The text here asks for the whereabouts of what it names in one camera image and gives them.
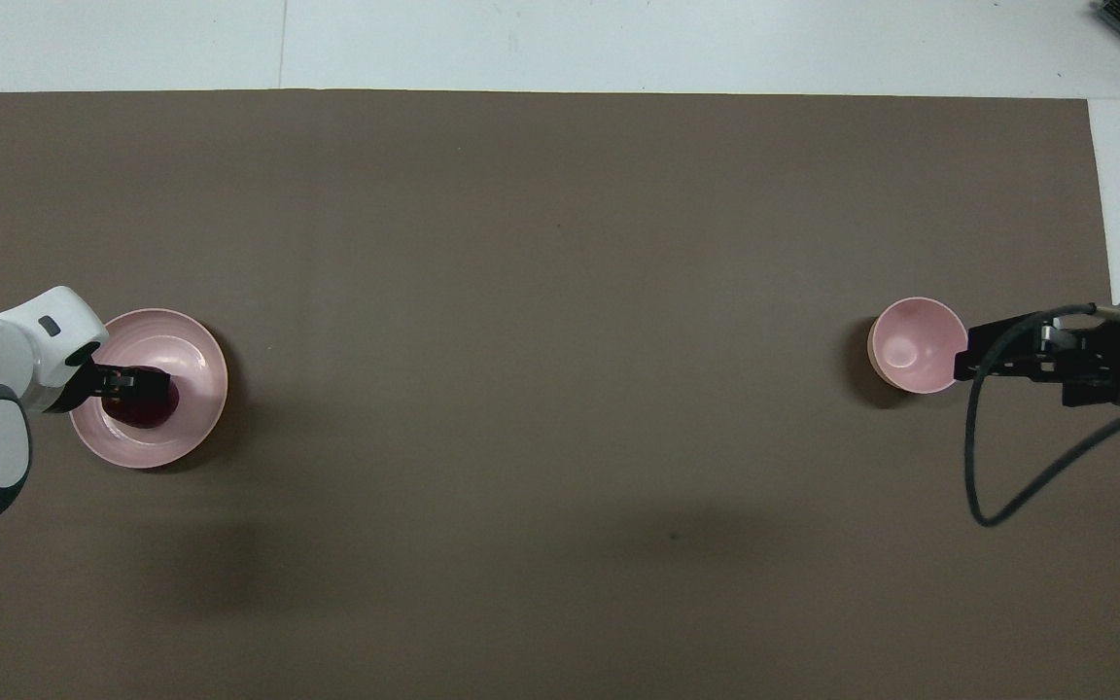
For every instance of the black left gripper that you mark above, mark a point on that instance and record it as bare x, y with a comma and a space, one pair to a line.
82, 381

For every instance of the dark red apple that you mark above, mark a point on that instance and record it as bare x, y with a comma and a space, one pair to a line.
142, 414

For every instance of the pink plate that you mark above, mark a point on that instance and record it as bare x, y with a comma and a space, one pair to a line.
191, 360

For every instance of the pink bowl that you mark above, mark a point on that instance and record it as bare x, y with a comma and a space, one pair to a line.
915, 345

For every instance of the brown table mat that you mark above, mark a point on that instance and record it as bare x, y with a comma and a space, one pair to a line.
521, 292

